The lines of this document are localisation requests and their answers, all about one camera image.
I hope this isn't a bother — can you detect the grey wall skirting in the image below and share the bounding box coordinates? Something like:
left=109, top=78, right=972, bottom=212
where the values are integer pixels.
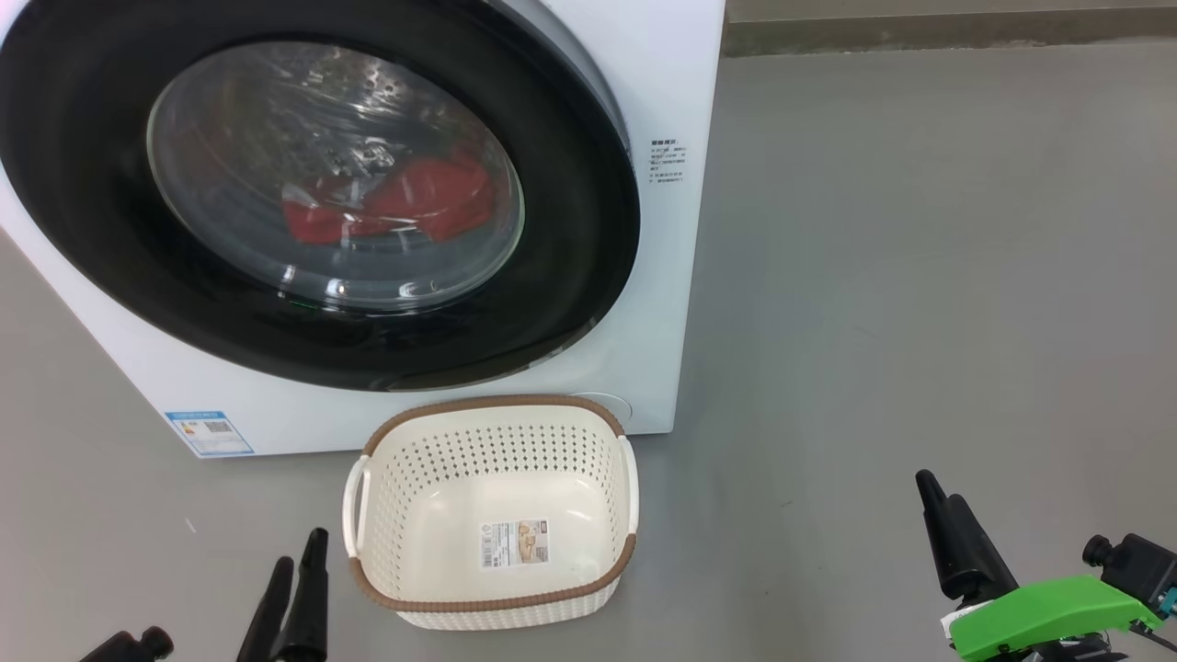
left=722, top=0, right=1177, bottom=58

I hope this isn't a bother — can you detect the round white filter cover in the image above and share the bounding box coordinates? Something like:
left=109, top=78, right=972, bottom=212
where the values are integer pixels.
left=566, top=393, right=634, bottom=433

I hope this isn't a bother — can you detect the white product label sticker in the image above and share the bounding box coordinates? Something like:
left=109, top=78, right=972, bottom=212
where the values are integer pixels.
left=480, top=519, right=551, bottom=571

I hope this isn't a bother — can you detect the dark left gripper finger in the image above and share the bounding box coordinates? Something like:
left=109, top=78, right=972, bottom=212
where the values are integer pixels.
left=237, top=556, right=295, bottom=662
left=274, top=528, right=329, bottom=662

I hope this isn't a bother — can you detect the red and white jersey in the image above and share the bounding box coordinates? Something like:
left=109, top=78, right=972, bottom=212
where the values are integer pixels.
left=280, top=152, right=497, bottom=247

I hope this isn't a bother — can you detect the white front-load washing machine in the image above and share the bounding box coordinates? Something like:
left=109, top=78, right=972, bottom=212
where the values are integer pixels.
left=0, top=0, right=727, bottom=459

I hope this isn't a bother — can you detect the black round glass washer door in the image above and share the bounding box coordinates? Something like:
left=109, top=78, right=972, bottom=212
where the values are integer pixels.
left=0, top=0, right=642, bottom=394

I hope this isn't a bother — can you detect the teal connector right cable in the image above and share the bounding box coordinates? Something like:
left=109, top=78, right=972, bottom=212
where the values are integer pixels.
left=1131, top=588, right=1177, bottom=654

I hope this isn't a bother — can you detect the blue energy label sticker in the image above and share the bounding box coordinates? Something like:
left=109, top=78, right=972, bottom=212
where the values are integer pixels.
left=164, top=410, right=256, bottom=458

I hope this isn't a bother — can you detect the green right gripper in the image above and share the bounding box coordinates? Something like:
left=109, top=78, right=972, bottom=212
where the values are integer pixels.
left=916, top=469, right=1164, bottom=662

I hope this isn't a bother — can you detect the cream perforated laundry basket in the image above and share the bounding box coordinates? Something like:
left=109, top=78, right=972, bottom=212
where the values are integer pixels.
left=342, top=395, right=640, bottom=632

